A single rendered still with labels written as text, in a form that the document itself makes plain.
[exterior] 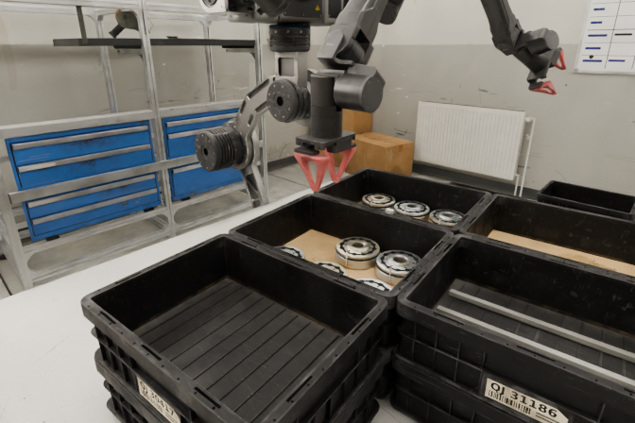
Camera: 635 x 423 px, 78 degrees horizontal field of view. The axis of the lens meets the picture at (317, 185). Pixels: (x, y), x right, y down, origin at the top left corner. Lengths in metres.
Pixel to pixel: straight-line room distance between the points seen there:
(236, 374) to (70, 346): 0.47
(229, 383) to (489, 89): 3.62
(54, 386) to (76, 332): 0.15
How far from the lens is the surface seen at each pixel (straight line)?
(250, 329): 0.76
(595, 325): 0.91
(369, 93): 0.63
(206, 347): 0.74
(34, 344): 1.10
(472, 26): 4.05
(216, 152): 1.67
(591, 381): 0.62
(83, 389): 0.94
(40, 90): 3.32
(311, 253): 0.97
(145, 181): 2.70
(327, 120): 0.68
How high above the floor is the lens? 1.31
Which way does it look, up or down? 20 degrees down
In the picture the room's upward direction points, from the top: straight up
